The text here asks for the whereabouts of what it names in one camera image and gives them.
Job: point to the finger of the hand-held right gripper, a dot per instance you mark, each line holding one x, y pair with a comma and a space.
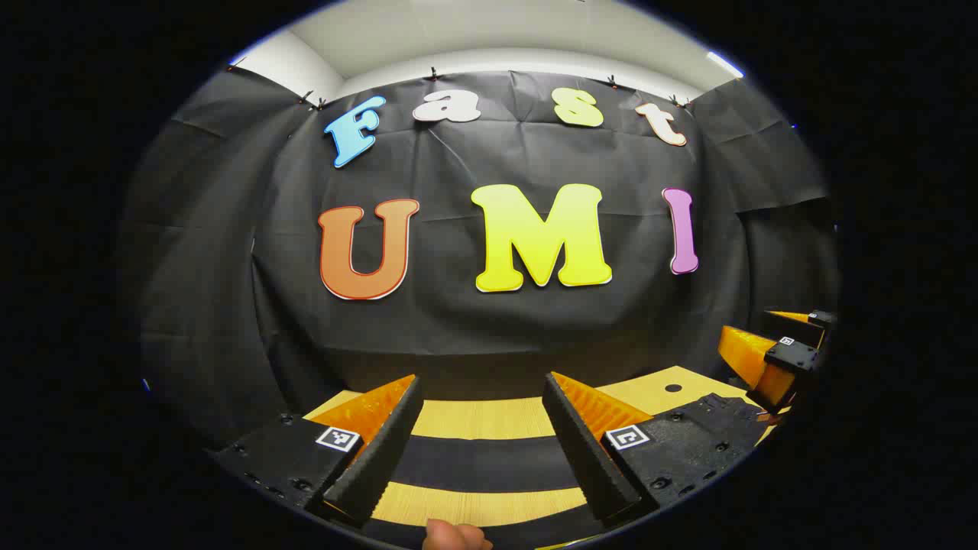
795, 357
822, 321

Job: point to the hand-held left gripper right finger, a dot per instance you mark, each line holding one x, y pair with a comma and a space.
584, 458

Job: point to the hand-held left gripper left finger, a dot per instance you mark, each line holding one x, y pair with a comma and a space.
382, 451

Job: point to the black backdrop cloth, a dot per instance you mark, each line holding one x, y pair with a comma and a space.
458, 328

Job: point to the ceiling light strip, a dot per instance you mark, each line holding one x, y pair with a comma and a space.
724, 64

